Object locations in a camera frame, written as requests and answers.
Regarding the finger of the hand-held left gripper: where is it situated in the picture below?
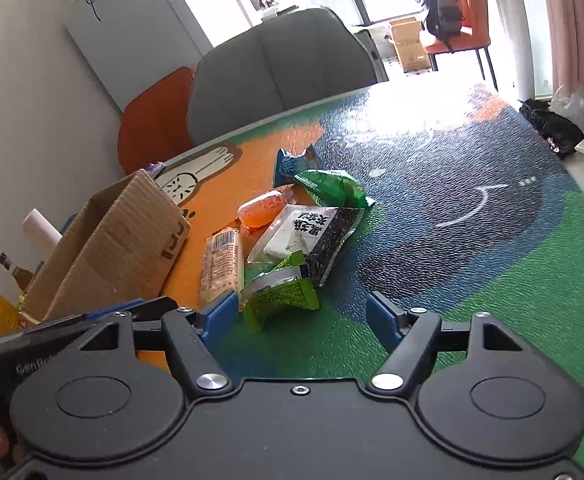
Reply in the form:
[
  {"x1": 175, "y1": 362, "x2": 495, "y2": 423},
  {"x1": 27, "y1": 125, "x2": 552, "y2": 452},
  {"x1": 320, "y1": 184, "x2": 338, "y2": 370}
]
[{"x1": 22, "y1": 296, "x2": 179, "y2": 333}]

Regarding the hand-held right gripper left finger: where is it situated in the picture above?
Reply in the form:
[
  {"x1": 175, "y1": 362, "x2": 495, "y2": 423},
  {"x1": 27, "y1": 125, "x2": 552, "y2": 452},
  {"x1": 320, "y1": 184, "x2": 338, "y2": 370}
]
[{"x1": 79, "y1": 291, "x2": 240, "y2": 398}]

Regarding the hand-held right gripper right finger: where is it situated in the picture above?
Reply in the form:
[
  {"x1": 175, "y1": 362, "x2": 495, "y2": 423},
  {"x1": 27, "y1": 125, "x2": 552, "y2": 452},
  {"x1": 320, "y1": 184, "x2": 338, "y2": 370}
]
[{"x1": 367, "y1": 291, "x2": 525, "y2": 396}]

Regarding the long cracker packet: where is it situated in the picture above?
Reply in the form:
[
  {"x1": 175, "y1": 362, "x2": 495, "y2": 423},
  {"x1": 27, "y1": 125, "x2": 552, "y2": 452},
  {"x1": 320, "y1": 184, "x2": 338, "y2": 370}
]
[{"x1": 199, "y1": 227, "x2": 245, "y2": 307}]

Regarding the brown cardboard box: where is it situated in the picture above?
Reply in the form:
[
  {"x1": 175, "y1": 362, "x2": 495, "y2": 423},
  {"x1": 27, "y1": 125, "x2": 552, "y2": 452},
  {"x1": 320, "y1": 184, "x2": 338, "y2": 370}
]
[{"x1": 22, "y1": 169, "x2": 192, "y2": 324}]

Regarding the light green bread packet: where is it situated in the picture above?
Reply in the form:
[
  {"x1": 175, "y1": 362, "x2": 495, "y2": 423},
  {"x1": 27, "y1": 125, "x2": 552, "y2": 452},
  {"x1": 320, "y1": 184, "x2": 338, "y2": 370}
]
[{"x1": 239, "y1": 250, "x2": 321, "y2": 334}]

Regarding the white black speckled snack packet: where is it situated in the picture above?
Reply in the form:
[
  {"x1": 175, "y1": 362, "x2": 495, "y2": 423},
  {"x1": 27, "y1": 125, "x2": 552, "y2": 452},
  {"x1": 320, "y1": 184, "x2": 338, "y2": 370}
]
[{"x1": 247, "y1": 204, "x2": 365, "y2": 287}]

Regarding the orange snack packet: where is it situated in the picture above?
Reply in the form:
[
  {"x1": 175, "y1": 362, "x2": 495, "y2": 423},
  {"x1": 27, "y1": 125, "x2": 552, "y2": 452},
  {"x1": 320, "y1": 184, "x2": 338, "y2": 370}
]
[{"x1": 236, "y1": 189, "x2": 298, "y2": 231}]

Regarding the dark green snack packet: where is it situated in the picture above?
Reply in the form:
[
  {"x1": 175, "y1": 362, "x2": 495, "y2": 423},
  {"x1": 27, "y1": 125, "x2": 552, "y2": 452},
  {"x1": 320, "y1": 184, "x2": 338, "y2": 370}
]
[{"x1": 294, "y1": 169, "x2": 375, "y2": 210}]

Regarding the teal snack packet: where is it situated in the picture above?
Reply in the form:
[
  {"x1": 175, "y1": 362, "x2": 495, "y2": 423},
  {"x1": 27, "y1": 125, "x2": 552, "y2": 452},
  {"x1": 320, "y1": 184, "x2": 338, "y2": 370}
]
[{"x1": 273, "y1": 144, "x2": 321, "y2": 187}]

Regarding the glass bottle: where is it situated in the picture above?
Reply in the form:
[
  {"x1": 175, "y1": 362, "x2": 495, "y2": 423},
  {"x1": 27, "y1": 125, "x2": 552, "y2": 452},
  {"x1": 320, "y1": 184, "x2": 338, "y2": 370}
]
[{"x1": 0, "y1": 252, "x2": 36, "y2": 292}]

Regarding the white paper towel roll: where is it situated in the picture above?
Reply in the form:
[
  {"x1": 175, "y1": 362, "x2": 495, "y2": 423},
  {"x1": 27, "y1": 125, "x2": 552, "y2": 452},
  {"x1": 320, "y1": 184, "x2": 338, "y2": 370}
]
[{"x1": 22, "y1": 208, "x2": 64, "y2": 257}]

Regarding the orange upholstered chair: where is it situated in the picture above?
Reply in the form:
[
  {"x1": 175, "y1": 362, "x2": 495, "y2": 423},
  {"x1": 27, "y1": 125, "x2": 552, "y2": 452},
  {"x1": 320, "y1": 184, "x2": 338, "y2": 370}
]
[
  {"x1": 117, "y1": 66, "x2": 197, "y2": 176},
  {"x1": 464, "y1": 0, "x2": 499, "y2": 92},
  {"x1": 419, "y1": 0, "x2": 474, "y2": 74}
]

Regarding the black bag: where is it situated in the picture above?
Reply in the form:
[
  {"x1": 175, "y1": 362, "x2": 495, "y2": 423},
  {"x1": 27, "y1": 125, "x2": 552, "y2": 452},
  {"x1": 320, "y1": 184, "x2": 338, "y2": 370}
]
[{"x1": 519, "y1": 98, "x2": 584, "y2": 159}]

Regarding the grey upholstered chair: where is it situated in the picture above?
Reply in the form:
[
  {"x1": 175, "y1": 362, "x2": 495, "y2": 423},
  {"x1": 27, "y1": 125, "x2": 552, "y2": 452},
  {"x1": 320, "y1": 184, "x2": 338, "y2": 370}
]
[{"x1": 187, "y1": 7, "x2": 379, "y2": 147}]

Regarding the small cardboard box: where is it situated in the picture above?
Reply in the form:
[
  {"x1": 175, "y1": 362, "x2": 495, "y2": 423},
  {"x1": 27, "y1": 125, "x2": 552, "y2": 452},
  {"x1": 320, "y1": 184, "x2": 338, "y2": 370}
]
[{"x1": 389, "y1": 17, "x2": 432, "y2": 72}]

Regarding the white refrigerator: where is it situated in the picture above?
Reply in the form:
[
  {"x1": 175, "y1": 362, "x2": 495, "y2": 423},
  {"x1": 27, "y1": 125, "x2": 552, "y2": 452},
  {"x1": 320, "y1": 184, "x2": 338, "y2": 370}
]
[{"x1": 64, "y1": 0, "x2": 216, "y2": 114}]

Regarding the grey black backpack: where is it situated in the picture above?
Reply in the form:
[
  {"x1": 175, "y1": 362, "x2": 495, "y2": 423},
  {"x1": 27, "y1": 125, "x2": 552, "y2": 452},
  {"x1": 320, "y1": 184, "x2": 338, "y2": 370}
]
[{"x1": 419, "y1": 0, "x2": 466, "y2": 52}]

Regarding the pink curtain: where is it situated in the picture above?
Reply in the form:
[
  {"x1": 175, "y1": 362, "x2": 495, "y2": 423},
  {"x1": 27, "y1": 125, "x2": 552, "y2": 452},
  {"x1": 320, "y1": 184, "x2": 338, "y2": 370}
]
[{"x1": 536, "y1": 0, "x2": 584, "y2": 102}]

